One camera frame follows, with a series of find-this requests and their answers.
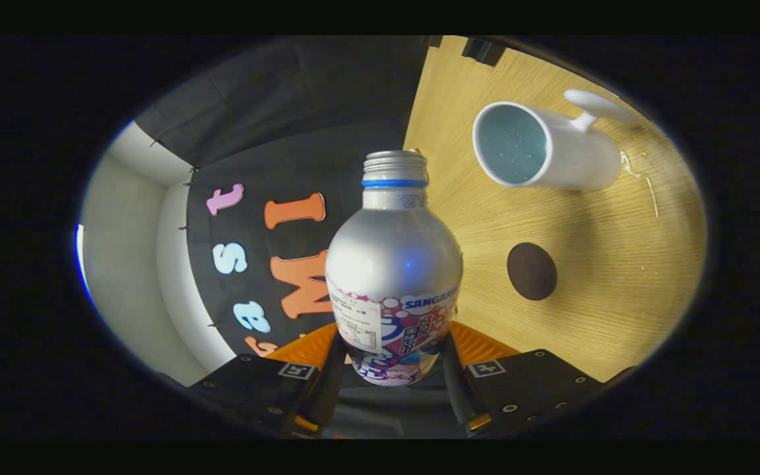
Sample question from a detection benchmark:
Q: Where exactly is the white cup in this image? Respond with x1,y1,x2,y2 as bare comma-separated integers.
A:
472,89,641,192

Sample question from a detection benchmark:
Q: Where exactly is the black backdrop cloth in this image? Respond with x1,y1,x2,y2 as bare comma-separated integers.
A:
133,36,443,439

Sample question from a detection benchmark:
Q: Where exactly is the dark brown round coaster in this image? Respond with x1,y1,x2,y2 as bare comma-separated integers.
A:
507,242,558,301

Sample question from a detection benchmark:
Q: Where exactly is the silver juice bottle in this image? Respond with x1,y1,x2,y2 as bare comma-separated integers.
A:
325,150,464,387

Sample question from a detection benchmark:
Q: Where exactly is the wooden table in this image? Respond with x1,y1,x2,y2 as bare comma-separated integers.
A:
403,36,709,383

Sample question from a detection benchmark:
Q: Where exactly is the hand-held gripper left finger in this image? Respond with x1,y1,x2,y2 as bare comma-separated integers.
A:
185,322,348,439

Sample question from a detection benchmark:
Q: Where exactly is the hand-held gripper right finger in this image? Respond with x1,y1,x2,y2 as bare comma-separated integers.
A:
443,321,608,437

